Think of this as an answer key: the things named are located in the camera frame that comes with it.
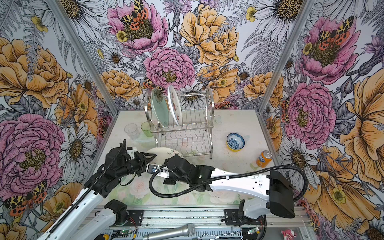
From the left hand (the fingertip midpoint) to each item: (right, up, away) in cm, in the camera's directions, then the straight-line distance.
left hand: (156, 160), depth 74 cm
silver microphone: (+16, -29, -6) cm, 34 cm away
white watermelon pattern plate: (+7, +30, +16) cm, 34 cm away
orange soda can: (+57, -1, +11) cm, 58 cm away
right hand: (+3, -3, -5) cm, 7 cm away
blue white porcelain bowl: (+45, +7, +26) cm, 52 cm away
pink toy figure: (+60, -31, -7) cm, 68 cm away
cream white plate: (+2, +2, +6) cm, 7 cm away
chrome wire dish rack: (+17, +9, +26) cm, 32 cm away
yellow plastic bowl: (+41, +2, +19) cm, 45 cm away
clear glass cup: (-23, +13, +27) cm, 38 cm away
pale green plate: (0, +27, +9) cm, 29 cm away
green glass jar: (-15, +15, +31) cm, 38 cm away
